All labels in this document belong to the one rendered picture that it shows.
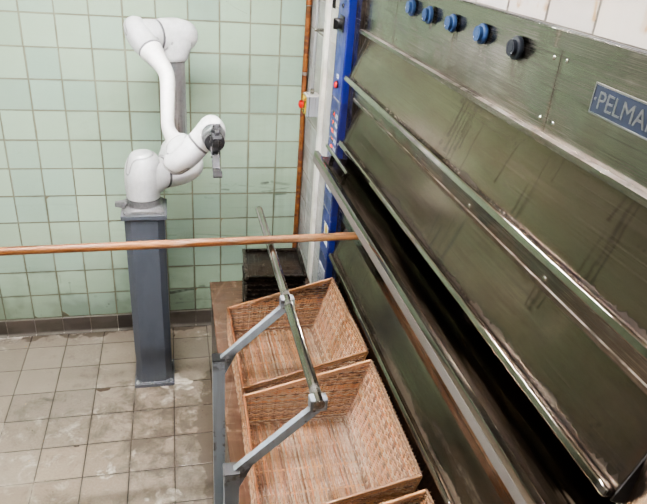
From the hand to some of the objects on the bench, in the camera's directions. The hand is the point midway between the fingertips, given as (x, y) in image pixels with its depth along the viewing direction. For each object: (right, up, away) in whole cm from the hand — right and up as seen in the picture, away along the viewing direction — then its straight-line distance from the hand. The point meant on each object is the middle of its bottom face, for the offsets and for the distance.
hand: (217, 157), depth 217 cm
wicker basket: (+23, -82, +43) cm, 96 cm away
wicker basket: (+35, -110, -7) cm, 116 cm away
